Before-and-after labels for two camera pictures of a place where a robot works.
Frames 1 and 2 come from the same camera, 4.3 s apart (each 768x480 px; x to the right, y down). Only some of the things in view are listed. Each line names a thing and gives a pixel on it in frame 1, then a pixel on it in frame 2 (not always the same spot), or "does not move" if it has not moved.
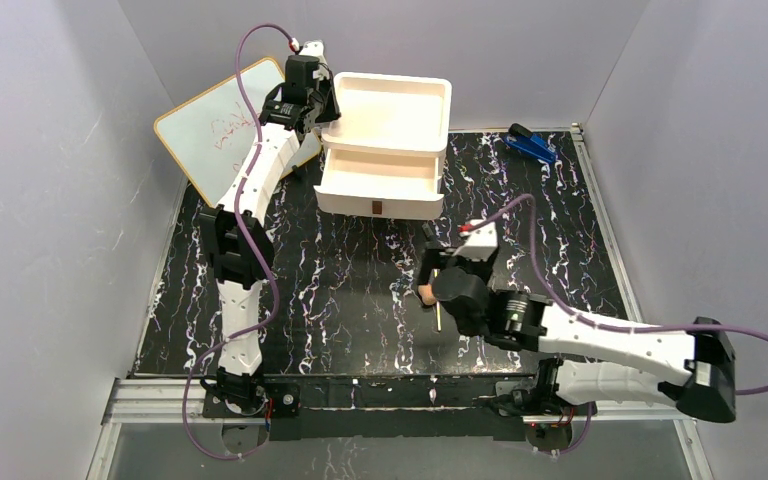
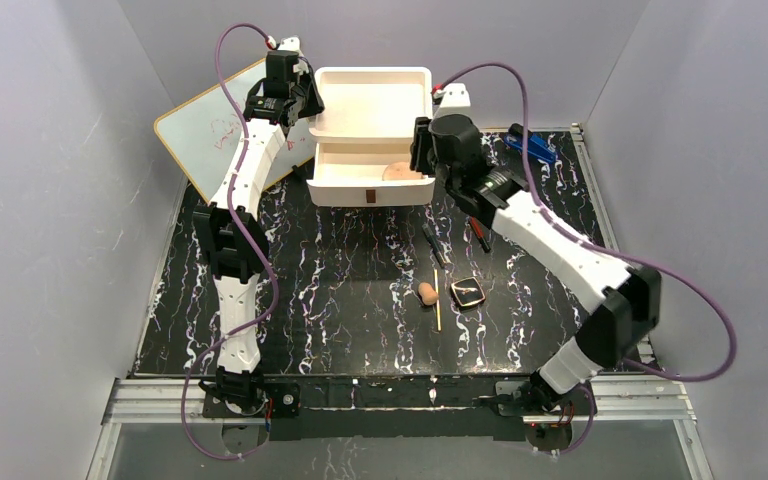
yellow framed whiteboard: x=212 y=133 does not move
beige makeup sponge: x=426 y=293 does not move
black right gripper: x=433 y=266 → x=422 y=148
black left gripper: x=321 y=105 → x=306 y=92
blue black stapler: x=527 y=141 does not move
